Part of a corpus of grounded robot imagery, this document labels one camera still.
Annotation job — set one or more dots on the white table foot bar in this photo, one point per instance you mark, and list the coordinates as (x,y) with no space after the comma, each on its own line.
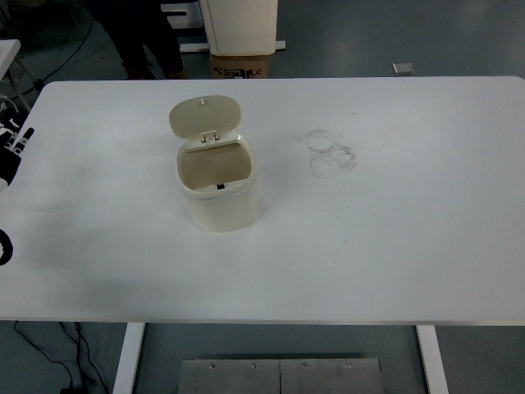
(197,47)

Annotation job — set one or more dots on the cream white small trash bin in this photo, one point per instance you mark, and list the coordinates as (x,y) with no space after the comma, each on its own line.
(221,205)

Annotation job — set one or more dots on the white frame bracket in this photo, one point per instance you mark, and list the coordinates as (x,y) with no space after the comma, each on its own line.
(180,16)

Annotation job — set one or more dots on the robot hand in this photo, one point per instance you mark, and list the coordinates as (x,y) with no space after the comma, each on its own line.
(8,164)

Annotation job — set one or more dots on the brown cardboard box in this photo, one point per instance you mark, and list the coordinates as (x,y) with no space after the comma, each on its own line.
(240,67)

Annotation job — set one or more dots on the small grey floor plate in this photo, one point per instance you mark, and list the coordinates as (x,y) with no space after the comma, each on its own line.
(402,68)

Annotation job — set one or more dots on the white table leg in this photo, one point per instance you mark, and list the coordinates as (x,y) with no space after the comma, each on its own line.
(432,361)
(128,361)

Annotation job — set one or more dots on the cream white cabinet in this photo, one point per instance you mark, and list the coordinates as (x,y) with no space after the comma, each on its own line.
(242,28)

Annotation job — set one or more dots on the white folding table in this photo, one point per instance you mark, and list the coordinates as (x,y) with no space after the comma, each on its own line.
(6,53)

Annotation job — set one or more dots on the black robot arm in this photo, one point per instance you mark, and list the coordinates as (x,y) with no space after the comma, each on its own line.
(5,240)

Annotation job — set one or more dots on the black power plug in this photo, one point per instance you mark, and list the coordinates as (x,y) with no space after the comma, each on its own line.
(69,389)

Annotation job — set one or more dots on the person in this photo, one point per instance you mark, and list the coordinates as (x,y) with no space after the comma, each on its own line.
(135,37)

